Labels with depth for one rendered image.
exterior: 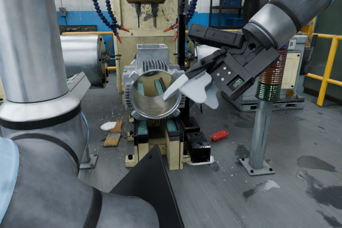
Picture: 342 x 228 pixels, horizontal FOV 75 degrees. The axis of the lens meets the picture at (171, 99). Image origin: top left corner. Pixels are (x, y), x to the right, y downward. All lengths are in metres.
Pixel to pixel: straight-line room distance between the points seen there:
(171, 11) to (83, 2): 5.00
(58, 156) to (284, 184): 0.59
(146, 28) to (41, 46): 0.99
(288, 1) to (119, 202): 0.40
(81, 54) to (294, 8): 0.79
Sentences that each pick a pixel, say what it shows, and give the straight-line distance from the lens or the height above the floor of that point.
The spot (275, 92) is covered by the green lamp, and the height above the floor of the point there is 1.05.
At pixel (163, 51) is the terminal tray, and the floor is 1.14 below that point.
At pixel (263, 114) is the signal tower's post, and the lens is 0.66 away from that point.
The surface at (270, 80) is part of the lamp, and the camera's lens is 0.63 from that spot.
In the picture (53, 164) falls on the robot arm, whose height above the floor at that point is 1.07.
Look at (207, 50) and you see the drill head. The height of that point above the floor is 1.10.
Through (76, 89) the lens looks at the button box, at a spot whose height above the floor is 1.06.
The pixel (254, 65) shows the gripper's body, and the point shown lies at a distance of 0.42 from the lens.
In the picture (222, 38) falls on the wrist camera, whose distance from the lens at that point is 0.43.
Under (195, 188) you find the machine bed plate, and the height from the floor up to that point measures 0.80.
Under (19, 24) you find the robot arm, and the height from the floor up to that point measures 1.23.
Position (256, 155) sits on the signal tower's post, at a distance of 0.72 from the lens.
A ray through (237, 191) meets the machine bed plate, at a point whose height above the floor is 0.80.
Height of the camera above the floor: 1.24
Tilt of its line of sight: 20 degrees down
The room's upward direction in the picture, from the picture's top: straight up
